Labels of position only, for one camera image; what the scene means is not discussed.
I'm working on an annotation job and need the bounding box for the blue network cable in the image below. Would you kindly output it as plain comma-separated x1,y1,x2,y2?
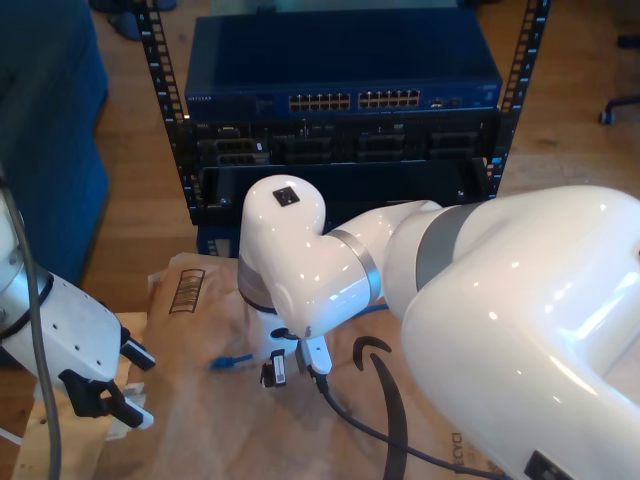
207,302,512,480

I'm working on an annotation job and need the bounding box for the brown paper mailer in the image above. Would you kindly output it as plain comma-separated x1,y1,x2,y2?
94,252,526,480

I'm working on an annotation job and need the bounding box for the black rack server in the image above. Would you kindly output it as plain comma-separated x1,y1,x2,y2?
192,113,501,166

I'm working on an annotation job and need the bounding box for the blue sofa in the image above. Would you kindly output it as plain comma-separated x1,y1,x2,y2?
0,0,111,301

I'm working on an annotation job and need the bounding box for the person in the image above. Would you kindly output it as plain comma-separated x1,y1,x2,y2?
88,0,177,42

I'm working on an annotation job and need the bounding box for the black office chair base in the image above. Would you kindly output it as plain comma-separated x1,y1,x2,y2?
598,32,640,126

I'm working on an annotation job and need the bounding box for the black rack frame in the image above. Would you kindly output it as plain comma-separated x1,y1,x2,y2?
133,0,554,226

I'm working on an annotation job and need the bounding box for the blue network switch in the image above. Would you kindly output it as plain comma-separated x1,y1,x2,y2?
183,14,503,117

